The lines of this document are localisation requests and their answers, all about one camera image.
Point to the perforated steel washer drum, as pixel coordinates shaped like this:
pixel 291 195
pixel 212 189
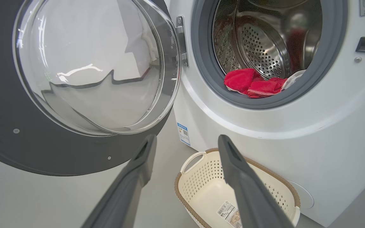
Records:
pixel 261 44

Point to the washing machine glass door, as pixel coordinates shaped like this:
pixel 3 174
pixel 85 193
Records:
pixel 59 152

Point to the metal door hinge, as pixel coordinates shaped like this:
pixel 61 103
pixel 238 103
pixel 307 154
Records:
pixel 181 38

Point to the white printed label sticker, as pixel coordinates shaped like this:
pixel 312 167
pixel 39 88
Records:
pixel 227 212

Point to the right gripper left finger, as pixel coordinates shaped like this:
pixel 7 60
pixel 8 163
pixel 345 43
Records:
pixel 128 196

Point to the white front-load washing machine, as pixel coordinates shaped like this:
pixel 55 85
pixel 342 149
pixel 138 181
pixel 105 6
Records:
pixel 296 142

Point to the cream perforated laundry basket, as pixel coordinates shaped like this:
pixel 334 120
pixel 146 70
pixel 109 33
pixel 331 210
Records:
pixel 201 190

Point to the blue energy label sticker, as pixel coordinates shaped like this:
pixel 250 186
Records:
pixel 183 134

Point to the red and white garment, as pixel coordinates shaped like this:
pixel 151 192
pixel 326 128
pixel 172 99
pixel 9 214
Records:
pixel 242 79

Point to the round white filter cover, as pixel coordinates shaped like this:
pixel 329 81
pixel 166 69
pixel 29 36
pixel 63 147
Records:
pixel 304 196

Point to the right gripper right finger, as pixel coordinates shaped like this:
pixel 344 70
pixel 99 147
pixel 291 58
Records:
pixel 249 196

